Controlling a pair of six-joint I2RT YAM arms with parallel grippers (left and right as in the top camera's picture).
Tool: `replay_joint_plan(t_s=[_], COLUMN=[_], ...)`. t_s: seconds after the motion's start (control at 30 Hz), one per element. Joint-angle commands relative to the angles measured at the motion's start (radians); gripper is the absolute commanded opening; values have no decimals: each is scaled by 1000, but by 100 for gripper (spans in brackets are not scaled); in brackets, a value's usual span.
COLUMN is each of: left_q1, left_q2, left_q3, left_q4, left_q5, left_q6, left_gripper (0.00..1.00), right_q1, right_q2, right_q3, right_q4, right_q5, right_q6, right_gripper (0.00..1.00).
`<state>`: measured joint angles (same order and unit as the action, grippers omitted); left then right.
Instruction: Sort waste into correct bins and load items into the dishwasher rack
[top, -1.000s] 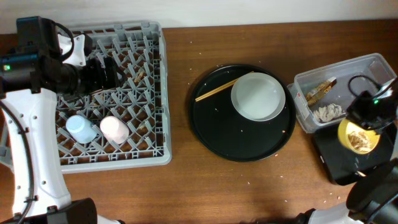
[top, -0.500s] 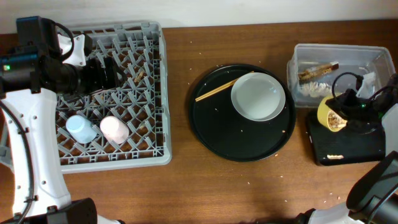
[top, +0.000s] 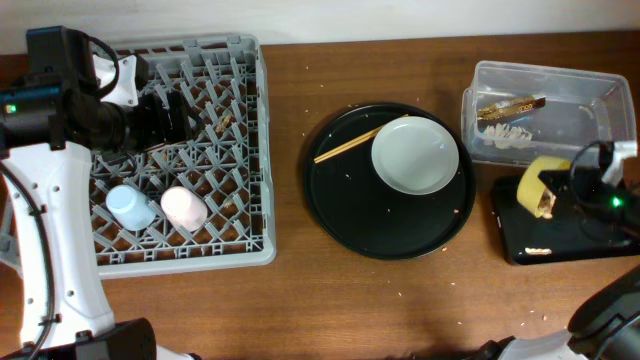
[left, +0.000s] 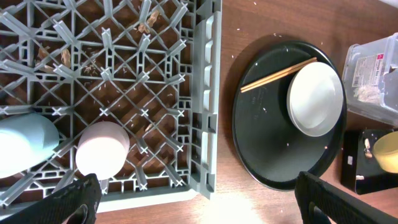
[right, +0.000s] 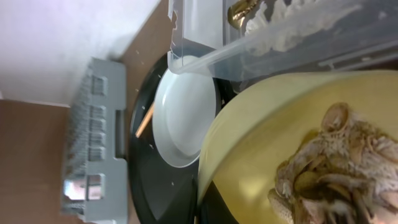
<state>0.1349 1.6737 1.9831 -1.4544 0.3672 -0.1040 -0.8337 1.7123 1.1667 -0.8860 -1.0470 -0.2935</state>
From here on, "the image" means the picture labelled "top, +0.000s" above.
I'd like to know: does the yellow bowl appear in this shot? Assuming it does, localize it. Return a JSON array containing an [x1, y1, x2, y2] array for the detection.
[[516, 156, 570, 219]]

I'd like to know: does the pink plastic cup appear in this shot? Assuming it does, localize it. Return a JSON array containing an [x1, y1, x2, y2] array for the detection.
[[160, 186, 208, 232]]

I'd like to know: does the light blue plastic cup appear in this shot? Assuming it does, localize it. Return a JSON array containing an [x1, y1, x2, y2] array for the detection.
[[106, 185, 156, 231]]

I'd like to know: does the wooden chopstick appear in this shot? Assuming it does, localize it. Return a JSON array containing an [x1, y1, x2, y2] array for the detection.
[[313, 113, 410, 162], [313, 126, 383, 163]]

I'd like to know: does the white round plate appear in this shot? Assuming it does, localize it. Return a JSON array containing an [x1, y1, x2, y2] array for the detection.
[[371, 116, 460, 196]]

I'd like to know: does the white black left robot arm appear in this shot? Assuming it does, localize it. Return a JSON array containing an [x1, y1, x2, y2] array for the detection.
[[1, 26, 204, 359]]

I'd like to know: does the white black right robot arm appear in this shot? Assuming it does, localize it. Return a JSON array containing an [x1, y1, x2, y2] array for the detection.
[[473, 161, 639, 359]]

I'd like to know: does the black rectangular waste tray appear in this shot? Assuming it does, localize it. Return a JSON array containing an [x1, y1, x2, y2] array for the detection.
[[490, 176, 639, 265]]

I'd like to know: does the grey plastic dishwasher rack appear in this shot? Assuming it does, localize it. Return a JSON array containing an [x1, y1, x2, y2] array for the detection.
[[89, 35, 276, 280]]

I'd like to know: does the crumpled white paper waste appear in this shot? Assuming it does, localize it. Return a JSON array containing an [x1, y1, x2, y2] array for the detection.
[[483, 123, 533, 150]]

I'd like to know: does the clear plastic waste bin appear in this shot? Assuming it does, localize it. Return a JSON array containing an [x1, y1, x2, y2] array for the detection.
[[461, 61, 637, 167]]

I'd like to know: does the food scraps pile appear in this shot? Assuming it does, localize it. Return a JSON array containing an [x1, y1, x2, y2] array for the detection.
[[525, 190, 556, 256]]

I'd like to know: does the brown snack wrapper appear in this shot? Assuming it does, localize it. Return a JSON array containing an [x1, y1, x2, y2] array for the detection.
[[476, 96, 546, 121]]

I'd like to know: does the round black serving tray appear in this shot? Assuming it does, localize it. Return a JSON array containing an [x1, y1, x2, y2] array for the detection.
[[302, 103, 476, 260]]

